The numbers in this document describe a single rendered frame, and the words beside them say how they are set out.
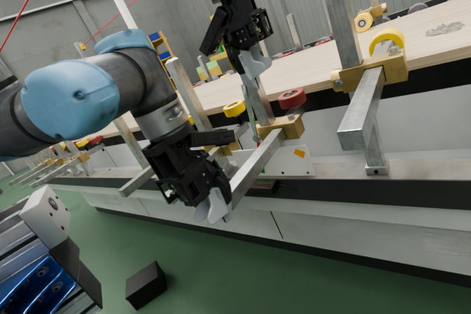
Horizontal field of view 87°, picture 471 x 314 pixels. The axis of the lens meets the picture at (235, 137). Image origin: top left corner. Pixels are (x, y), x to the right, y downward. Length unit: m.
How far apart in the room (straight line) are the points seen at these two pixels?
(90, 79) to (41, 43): 11.73
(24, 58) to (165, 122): 11.65
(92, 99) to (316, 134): 0.77
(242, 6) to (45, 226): 0.56
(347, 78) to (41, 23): 11.87
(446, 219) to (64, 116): 0.78
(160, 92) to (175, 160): 0.10
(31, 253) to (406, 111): 0.94
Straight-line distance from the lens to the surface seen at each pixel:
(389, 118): 0.86
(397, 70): 0.57
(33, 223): 0.61
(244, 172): 0.54
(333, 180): 0.71
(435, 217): 0.80
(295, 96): 0.75
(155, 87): 0.37
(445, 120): 0.87
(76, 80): 0.28
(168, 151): 0.39
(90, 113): 0.28
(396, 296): 1.32
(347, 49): 0.57
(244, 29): 0.53
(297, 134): 0.68
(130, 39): 0.38
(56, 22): 12.15
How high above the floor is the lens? 1.11
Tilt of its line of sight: 20 degrees down
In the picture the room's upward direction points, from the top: 24 degrees counter-clockwise
